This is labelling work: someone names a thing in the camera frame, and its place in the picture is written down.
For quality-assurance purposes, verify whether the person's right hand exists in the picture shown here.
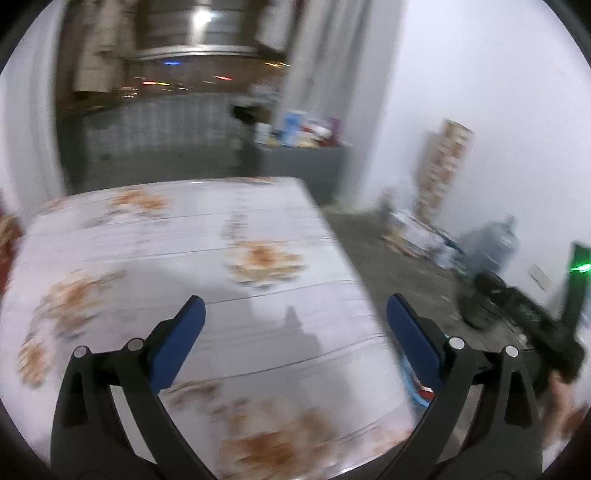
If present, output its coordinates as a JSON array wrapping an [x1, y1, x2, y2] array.
[[541, 370, 589, 448]]

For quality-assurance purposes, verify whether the pile of papers on floor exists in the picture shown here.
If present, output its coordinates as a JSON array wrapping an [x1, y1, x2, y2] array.
[[380, 197, 463, 270]]

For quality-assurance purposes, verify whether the white curtain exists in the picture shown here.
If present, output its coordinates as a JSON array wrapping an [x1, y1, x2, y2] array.
[[257, 1, 406, 208]]

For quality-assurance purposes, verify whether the balcony metal railing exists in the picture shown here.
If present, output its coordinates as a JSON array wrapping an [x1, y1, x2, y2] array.
[[55, 45, 288, 186]]

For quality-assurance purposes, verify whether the blue canister on table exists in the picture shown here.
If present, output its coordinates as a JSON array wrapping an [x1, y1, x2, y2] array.
[[281, 110, 304, 147]]

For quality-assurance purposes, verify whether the tall patterned cardboard box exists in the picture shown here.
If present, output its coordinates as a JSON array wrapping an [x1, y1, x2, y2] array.
[[416, 119, 473, 224]]

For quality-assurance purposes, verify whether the beige hanging coat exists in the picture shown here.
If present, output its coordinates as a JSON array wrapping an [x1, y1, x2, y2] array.
[[73, 0, 137, 94]]

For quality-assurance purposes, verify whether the grey side table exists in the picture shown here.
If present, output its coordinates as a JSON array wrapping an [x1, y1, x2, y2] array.
[[238, 140, 348, 205]]

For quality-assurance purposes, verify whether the white wall socket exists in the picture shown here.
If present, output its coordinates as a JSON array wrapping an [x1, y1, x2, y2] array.
[[528, 264, 552, 291]]

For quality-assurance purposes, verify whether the empty blue water jug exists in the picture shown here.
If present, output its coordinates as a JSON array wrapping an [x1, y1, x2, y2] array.
[[462, 215, 519, 278]]

